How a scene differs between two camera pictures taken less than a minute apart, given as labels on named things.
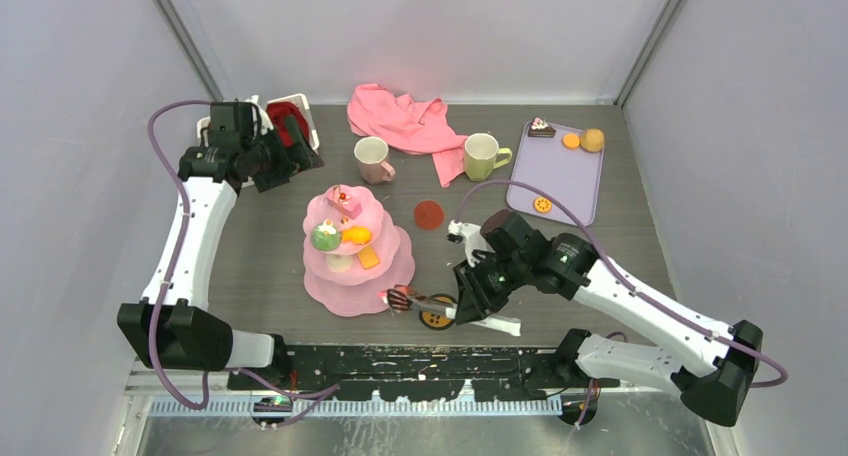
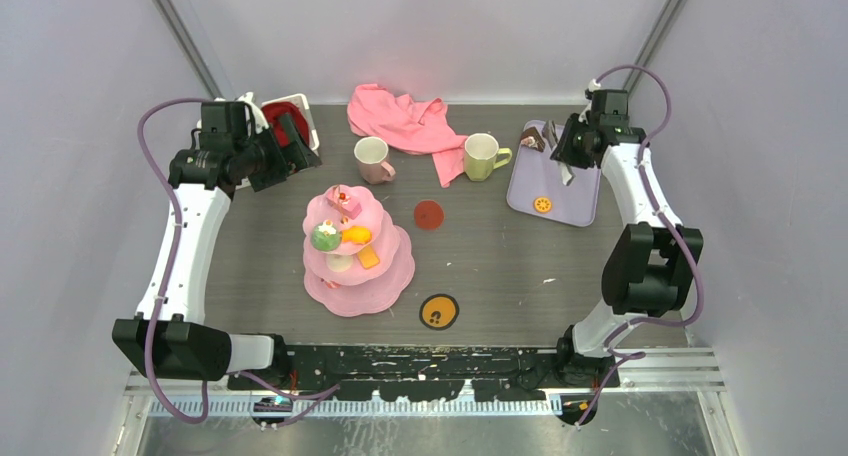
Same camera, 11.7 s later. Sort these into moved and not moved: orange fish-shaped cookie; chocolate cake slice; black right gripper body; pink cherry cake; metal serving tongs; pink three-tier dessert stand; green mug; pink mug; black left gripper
Moved: black right gripper body; metal serving tongs; chocolate cake slice
Not moved: orange fish-shaped cookie; pink three-tier dessert stand; pink cherry cake; black left gripper; green mug; pink mug
